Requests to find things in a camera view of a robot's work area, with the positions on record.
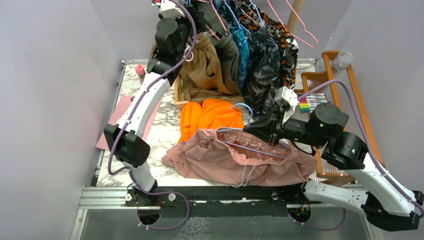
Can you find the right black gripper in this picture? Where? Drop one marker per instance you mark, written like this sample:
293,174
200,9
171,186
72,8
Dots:
264,127

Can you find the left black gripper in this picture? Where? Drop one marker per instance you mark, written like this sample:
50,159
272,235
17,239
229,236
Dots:
196,17

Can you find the pink shorts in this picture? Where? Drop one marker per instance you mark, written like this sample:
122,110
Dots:
205,156

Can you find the pink wire hanger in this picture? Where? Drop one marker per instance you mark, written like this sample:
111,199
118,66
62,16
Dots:
303,30

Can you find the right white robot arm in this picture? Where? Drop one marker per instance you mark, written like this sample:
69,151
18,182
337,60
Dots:
384,203

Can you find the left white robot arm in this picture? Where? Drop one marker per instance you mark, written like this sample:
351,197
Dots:
128,151

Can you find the dark green hanging shorts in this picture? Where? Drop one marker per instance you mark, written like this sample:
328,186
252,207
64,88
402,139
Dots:
225,46

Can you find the dark leaf print shorts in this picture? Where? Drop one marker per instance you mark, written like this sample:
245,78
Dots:
263,61

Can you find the blue patterned hanging shorts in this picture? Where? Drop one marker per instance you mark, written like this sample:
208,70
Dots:
228,9

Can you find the orange camo hanging shorts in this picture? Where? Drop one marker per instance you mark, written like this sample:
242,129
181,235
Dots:
288,66

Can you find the coloured marker set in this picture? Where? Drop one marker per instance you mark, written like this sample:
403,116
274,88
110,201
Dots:
308,104

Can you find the wooden dish rack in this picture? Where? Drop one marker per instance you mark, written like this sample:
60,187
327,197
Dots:
312,72

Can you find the pink bottle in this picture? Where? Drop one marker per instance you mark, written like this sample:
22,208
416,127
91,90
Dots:
141,73

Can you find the clear plastic cup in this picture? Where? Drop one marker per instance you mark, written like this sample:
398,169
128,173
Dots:
342,60

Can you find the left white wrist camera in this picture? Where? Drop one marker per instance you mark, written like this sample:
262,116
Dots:
168,9

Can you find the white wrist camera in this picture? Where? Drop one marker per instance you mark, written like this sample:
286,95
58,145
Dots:
168,9
287,101

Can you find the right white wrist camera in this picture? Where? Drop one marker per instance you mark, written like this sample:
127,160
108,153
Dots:
287,101

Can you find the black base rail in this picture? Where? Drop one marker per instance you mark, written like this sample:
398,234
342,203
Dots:
217,201

